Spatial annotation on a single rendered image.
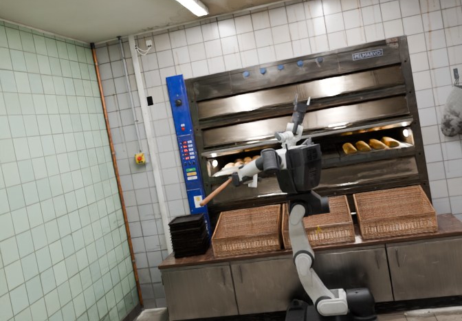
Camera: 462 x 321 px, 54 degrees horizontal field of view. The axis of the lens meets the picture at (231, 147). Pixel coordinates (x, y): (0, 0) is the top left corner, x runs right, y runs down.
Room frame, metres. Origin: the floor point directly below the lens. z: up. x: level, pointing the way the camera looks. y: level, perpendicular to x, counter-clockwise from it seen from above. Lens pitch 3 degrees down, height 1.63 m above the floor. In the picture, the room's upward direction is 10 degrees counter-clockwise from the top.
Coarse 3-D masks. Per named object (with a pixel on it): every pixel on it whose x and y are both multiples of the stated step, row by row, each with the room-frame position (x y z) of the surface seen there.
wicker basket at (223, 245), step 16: (256, 208) 4.06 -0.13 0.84; (272, 208) 4.03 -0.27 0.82; (224, 224) 4.10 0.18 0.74; (240, 224) 4.06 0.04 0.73; (256, 224) 4.03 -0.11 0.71; (272, 224) 4.00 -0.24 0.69; (224, 240) 3.66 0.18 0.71; (240, 240) 3.63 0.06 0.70; (256, 240) 3.61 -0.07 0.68; (272, 240) 3.58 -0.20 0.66
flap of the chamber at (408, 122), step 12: (396, 120) 3.70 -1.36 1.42; (408, 120) 3.68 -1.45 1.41; (324, 132) 3.82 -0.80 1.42; (336, 132) 3.80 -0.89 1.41; (348, 132) 3.82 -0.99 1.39; (360, 132) 3.91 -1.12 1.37; (252, 144) 3.94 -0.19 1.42; (264, 144) 3.92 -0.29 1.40; (276, 144) 3.98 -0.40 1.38; (204, 156) 4.11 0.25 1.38; (216, 156) 4.20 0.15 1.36
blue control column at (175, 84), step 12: (168, 84) 4.19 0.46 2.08; (180, 84) 4.17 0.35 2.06; (180, 96) 4.17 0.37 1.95; (180, 108) 4.18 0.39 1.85; (180, 120) 4.18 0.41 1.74; (180, 132) 4.19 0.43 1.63; (192, 132) 4.17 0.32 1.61; (180, 156) 4.19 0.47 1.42; (192, 192) 4.18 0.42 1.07; (192, 204) 4.19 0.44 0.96
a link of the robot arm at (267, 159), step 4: (268, 152) 2.98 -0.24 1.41; (272, 152) 2.99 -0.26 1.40; (264, 156) 2.98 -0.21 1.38; (268, 156) 2.97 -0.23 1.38; (272, 156) 2.97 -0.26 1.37; (256, 160) 3.04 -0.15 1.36; (260, 160) 3.01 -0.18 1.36; (264, 160) 2.97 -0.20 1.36; (268, 160) 2.96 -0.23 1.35; (272, 160) 2.96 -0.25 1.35; (256, 164) 3.03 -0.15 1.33; (260, 164) 3.01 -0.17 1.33; (264, 164) 2.97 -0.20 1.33; (268, 164) 2.95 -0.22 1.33; (272, 164) 2.94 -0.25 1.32; (276, 164) 2.97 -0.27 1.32; (260, 168) 3.03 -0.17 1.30; (264, 168) 2.96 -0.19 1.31
